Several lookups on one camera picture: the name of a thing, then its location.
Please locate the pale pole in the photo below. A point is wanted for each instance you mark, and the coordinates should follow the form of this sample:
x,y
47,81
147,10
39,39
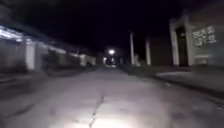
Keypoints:
x,y
132,48

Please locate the grey concrete road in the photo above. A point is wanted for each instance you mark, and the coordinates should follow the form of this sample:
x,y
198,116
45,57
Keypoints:
x,y
106,100

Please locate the concrete sidewalk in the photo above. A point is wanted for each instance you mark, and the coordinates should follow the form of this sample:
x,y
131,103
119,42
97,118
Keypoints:
x,y
186,78

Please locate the building with dark doorway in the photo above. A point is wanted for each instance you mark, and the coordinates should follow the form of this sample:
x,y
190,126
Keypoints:
x,y
196,40

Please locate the pale wall with posts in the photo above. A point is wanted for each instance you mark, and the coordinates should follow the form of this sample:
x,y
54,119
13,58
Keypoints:
x,y
33,53

